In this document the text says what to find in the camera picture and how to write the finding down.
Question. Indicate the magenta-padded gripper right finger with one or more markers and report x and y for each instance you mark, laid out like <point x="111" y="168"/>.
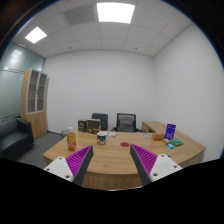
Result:
<point x="146" y="160"/>

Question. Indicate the small tan box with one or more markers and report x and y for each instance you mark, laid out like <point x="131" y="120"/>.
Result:
<point x="166" y="141"/>

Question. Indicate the wooden glass-door shelf cabinet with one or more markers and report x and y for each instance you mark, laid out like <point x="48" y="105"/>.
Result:
<point x="35" y="100"/>

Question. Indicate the green white-lined mug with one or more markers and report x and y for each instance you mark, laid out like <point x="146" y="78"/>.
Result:
<point x="102" y="138"/>

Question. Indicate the black mesh office chair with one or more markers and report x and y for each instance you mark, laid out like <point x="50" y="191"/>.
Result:
<point x="126" y="123"/>

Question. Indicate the small ceiling light panel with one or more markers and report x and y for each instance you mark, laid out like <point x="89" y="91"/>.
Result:
<point x="35" y="34"/>

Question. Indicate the slim dark cardboard box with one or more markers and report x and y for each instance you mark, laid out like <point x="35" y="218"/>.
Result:
<point x="82" y="125"/>

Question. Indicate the white printed leaflet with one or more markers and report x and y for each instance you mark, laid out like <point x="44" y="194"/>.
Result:
<point x="111" y="135"/>

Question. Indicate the green flat packet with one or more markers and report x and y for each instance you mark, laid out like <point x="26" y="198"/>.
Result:
<point x="176" y="142"/>

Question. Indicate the wooden side desk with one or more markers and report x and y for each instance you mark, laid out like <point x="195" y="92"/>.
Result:
<point x="154" y="126"/>

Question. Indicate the white round disc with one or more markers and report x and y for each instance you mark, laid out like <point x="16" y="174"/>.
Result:
<point x="146" y="135"/>

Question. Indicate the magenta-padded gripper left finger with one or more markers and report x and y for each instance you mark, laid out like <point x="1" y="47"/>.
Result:
<point x="78" y="160"/>

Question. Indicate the black leather sofa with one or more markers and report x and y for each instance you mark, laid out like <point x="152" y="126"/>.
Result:
<point x="15" y="136"/>

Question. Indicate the dark striped cardboard box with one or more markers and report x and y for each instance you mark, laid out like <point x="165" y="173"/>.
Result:
<point x="93" y="122"/>

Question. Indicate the brown gold-labelled cardboard box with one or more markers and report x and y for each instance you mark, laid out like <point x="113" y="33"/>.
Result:
<point x="93" y="129"/>

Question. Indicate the ceiling air vent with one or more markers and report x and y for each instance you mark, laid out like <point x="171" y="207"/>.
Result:
<point x="79" y="14"/>

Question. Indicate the small blue packet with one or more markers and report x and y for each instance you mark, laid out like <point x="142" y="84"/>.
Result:
<point x="170" y="146"/>

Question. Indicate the black solid-back chair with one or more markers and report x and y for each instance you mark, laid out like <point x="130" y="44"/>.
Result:
<point x="100" y="120"/>

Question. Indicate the orange-labelled drink bottle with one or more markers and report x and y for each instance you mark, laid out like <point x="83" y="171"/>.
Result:
<point x="71" y="140"/>

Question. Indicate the grey waste bin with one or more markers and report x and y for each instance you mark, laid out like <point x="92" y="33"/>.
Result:
<point x="64" y="133"/>

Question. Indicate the flat round red coaster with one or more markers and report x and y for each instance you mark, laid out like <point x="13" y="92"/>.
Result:
<point x="124" y="144"/>

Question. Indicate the orange wooden box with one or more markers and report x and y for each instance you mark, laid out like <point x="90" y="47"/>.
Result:
<point x="157" y="136"/>

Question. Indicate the upright purple box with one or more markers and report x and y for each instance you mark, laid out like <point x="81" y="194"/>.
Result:
<point x="170" y="131"/>

